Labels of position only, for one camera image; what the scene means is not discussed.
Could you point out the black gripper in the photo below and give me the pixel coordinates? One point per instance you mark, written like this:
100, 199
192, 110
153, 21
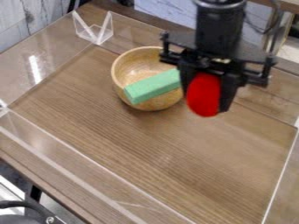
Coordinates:
213, 48

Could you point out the red plush fruit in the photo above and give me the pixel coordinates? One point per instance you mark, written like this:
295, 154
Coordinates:
202, 95

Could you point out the wooden bowl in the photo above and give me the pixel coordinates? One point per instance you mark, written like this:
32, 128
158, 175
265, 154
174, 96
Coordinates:
133, 65

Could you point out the green foam block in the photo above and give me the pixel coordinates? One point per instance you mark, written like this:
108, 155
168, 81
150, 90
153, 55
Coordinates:
152, 86

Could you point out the clear acrylic corner stand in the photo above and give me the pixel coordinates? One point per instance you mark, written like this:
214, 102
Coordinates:
96, 34

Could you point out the clear acrylic tray wall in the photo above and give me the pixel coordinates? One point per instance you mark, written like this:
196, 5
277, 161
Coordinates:
96, 194

